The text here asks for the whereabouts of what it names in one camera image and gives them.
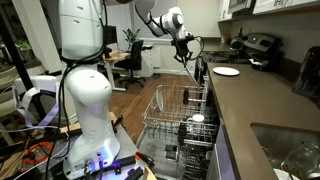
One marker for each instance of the black stove top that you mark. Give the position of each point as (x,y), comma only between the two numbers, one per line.
(216,56)

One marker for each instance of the small white plate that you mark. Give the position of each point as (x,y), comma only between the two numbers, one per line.
(160,100)

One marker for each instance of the white dish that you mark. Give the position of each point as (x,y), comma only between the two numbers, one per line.
(281,175)

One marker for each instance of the steel sink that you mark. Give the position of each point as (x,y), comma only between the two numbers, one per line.
(276,140)

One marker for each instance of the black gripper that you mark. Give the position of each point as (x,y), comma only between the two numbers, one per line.
(183,46)

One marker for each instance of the white drawer cabinet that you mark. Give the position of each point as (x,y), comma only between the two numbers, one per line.
(148,65)

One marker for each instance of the black office chair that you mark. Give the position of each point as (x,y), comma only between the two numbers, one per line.
(135,60)

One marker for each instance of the white box device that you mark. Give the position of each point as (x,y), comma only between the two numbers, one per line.
(36,83)

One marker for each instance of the orange and black clamp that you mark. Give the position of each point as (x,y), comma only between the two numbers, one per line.
(118,121)
(145,159)

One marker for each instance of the black kettle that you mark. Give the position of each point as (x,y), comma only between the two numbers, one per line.
(237,42)

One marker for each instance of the white mug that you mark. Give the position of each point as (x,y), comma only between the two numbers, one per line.
(198,118)

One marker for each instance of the black computer monitor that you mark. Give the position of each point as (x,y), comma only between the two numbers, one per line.
(111,35)

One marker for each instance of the black rail with purple bracket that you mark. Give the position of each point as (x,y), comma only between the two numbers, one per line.
(135,173)
(123,162)

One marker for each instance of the black tumbler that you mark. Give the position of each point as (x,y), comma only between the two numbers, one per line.
(182,131)

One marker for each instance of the dark loaded dishwasher rack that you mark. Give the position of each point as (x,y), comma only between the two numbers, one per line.
(195,165)

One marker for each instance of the white round plate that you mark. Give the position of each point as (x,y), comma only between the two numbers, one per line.
(226,71)

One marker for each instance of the glass pitcher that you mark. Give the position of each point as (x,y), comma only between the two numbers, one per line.
(301,160)

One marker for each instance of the large black countertop appliance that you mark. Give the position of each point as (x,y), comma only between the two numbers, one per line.
(310,73)

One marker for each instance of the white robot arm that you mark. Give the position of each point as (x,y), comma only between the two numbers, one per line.
(90,100)

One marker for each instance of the wooden desk with white leg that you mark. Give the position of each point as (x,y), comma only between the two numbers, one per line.
(115,56)

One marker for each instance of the black coffee machine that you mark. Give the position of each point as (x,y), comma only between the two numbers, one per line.
(263,45)

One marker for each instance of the light wooden board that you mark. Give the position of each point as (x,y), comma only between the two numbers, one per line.
(71,127)

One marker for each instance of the black slanted pole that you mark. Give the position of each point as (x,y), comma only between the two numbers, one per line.
(16,63)

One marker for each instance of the grey dishwasher door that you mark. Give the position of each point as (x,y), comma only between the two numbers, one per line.
(153,156)

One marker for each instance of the brown kitchen counter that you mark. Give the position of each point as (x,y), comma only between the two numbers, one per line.
(253,100)

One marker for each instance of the white wall cabinet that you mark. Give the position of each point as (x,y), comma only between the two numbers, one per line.
(286,5)

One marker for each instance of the leafy potted plant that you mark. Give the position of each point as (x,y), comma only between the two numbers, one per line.
(130,35)

